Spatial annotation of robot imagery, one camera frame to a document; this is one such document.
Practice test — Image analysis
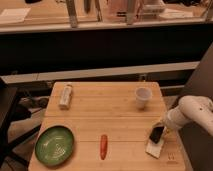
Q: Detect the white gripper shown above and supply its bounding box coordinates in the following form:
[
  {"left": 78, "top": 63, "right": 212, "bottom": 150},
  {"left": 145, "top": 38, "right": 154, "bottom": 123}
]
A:
[{"left": 152, "top": 109, "right": 184, "bottom": 134}]

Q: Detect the black eraser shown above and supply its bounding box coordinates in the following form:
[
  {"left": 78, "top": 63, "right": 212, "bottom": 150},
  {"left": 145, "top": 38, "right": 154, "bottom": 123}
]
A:
[{"left": 149, "top": 126, "right": 164, "bottom": 144}]

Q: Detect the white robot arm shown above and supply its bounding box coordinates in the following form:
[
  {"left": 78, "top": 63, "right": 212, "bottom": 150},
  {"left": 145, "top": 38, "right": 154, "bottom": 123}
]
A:
[{"left": 153, "top": 95, "right": 213, "bottom": 136}]

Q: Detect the white sponge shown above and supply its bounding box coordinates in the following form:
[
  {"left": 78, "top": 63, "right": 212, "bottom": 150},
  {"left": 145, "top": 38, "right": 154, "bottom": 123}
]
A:
[{"left": 145, "top": 139, "right": 164, "bottom": 158}]

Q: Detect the white plastic cup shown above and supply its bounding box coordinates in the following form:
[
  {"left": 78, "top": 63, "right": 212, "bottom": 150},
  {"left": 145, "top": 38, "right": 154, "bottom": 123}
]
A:
[{"left": 135, "top": 87, "right": 152, "bottom": 109}]

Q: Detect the green plate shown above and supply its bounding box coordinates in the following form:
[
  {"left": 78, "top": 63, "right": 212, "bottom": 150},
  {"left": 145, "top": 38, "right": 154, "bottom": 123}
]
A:
[{"left": 35, "top": 125, "right": 75, "bottom": 167}]

